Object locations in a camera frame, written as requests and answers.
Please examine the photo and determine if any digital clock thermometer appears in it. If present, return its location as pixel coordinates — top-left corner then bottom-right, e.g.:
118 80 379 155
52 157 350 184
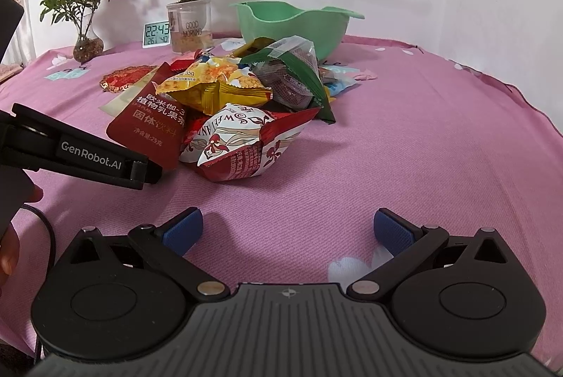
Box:
142 20 171 48

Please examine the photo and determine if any pink patterned tablecloth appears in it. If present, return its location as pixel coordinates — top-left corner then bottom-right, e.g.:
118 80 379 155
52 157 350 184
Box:
1 40 562 376

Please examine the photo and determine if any beige gold long sachet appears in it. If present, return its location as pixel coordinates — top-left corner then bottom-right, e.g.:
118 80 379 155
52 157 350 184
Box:
99 69 157 117

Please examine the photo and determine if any green clear snack packet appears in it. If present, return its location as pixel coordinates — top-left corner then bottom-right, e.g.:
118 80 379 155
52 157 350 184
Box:
240 36 336 124

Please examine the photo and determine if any dark red drink powder sachet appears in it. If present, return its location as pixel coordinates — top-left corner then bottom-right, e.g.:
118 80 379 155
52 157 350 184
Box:
106 62 186 171

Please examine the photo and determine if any small pink wrapper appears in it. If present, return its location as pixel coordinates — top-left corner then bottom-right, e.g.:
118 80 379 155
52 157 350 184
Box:
351 70 378 81

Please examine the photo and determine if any red gold round coaster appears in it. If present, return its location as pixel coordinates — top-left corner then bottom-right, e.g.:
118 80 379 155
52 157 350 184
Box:
99 65 154 93

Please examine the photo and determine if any black cable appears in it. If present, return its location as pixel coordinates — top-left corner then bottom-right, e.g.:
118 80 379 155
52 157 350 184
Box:
20 203 57 268

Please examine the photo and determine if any yellow cracker snack bag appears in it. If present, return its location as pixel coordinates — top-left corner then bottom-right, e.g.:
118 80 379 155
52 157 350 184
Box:
156 57 273 116

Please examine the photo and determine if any blue white jelly pouch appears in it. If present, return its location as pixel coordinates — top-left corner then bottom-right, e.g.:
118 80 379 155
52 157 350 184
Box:
319 65 359 98

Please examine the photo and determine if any person's left hand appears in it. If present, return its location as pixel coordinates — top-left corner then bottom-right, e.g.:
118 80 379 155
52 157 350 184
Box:
0 184 45 294

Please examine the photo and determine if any green plastic bowl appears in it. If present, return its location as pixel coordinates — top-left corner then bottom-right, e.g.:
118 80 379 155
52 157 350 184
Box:
232 0 365 59

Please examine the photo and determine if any red white noodle snack bag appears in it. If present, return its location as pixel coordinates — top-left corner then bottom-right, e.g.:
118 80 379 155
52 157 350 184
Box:
179 103 318 182

